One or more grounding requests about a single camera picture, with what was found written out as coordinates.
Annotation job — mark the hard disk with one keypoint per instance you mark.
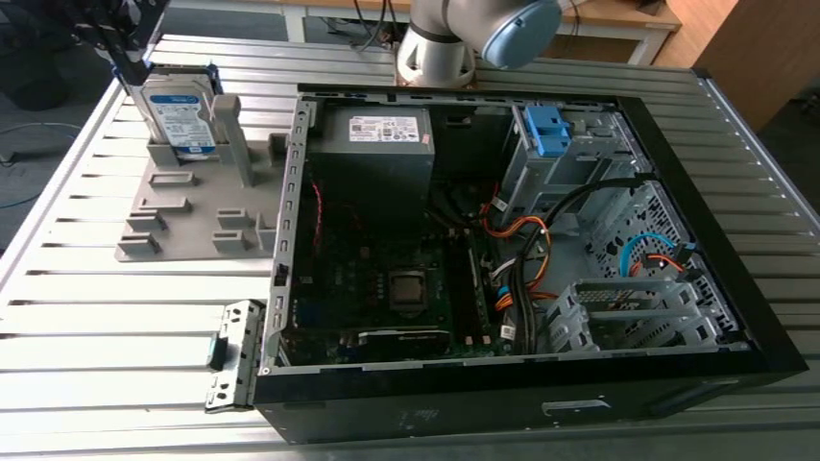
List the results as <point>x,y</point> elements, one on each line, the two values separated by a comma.
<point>178,120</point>

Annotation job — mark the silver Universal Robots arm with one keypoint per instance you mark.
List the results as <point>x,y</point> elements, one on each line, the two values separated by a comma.
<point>436,53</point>

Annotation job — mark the silver disk bay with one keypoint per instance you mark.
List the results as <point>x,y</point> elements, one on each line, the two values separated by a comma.
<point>640,314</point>

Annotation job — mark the black chair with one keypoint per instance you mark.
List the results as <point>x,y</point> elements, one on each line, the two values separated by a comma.
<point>38,81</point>

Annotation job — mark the grey parts rack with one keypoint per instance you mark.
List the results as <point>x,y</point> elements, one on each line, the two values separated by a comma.
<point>192,225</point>

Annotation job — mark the grey power supply unit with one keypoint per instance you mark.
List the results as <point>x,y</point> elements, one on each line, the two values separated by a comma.
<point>370,182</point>

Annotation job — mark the green motherboard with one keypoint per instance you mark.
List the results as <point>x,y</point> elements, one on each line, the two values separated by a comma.
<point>358,288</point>

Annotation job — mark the blue plastic drive latch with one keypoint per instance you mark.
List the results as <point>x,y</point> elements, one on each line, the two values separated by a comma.
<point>544,129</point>

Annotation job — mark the CPU socket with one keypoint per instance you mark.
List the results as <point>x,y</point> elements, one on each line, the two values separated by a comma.
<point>406,290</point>

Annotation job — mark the black RAM stick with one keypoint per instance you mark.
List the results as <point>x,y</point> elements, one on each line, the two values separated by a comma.
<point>478,288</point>
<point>457,288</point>

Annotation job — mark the silver drive cage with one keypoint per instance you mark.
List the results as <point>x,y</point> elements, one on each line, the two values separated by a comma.
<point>576,168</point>

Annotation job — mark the black graphics card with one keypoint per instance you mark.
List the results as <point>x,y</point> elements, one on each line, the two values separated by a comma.
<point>409,341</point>

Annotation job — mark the black open PC case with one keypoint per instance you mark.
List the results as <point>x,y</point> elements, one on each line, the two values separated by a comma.
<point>448,408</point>

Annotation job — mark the wooden cabinet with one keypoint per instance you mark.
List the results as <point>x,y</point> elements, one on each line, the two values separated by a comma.
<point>756,48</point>

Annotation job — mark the silver slot cover bracket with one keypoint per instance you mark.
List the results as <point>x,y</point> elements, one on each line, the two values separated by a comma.
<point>240,346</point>

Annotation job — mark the wooden desk with white frame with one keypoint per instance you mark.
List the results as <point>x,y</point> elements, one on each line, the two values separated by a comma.
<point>640,19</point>

